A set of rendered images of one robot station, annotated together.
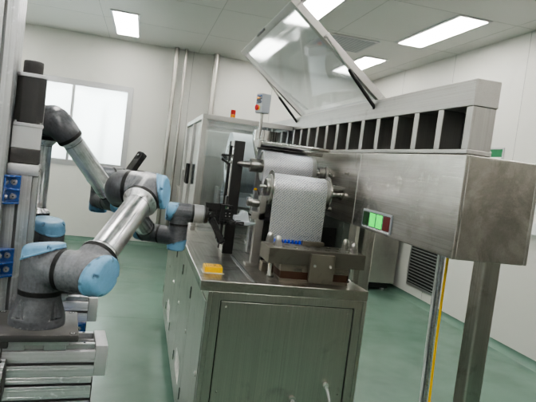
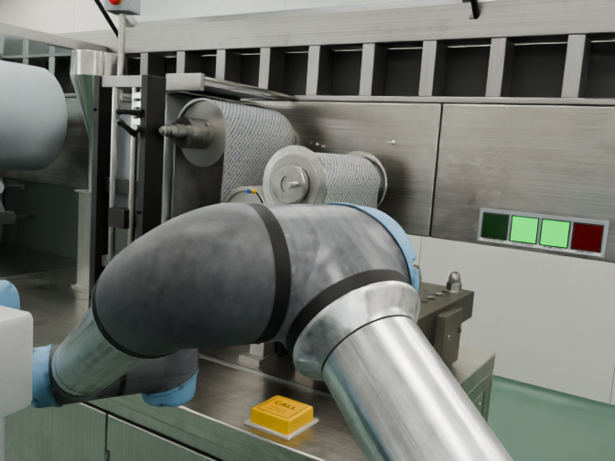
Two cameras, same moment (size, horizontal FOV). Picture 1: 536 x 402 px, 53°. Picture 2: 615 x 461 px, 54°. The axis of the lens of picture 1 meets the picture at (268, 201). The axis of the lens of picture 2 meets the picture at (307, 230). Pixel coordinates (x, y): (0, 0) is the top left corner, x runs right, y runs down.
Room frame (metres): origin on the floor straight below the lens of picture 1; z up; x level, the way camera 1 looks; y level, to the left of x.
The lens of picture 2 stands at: (1.45, 0.78, 1.31)
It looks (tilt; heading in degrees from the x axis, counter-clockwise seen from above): 7 degrees down; 316
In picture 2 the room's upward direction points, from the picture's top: 4 degrees clockwise
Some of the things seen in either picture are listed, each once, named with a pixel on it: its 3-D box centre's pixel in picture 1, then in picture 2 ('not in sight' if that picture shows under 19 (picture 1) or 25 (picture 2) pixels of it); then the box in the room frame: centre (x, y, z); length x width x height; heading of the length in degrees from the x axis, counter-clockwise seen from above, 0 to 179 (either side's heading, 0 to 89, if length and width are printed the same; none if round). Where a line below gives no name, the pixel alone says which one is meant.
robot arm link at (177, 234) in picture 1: (173, 236); (158, 362); (2.16, 0.36, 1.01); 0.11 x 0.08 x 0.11; 79
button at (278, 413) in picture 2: (212, 268); (282, 414); (2.09, 0.18, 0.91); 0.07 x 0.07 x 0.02; 14
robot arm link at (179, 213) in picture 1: (179, 212); not in sight; (2.15, 0.35, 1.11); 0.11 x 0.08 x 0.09; 104
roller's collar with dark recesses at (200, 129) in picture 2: (256, 165); (192, 133); (2.54, 0.08, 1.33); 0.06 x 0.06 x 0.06; 14
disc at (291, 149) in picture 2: (269, 187); (294, 184); (2.30, 0.00, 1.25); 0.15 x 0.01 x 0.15; 14
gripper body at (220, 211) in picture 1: (218, 214); not in sight; (2.19, 0.19, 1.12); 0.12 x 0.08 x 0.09; 104
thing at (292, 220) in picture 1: (297, 222); not in sight; (2.27, -0.13, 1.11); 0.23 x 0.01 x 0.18; 104
